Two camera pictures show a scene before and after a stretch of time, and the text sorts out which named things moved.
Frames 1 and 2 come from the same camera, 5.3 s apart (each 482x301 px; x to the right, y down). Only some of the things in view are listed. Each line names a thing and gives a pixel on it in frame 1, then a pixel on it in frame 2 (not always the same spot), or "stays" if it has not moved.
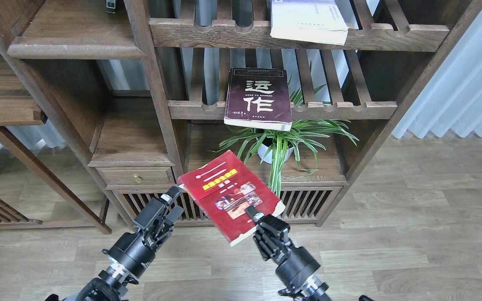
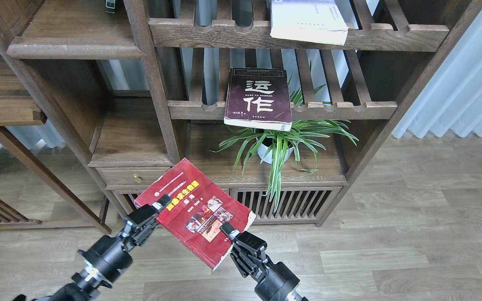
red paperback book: (221, 189) to (200, 207)
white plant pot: (262, 149) stays
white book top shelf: (321, 20) stays
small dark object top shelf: (111, 6) stays
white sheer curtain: (469, 92) stays
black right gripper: (296, 265) to (249, 256)
